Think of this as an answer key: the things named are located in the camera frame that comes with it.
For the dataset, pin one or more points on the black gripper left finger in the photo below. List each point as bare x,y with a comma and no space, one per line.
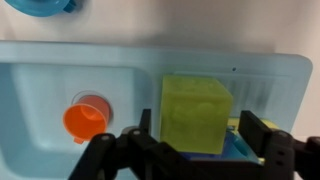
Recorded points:
110,156

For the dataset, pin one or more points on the blue toy saucer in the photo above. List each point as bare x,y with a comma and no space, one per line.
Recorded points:
40,6

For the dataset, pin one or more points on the light blue toy sink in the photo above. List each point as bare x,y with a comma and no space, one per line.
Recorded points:
66,60

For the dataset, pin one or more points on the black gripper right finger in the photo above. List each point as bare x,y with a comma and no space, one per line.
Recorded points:
283,156

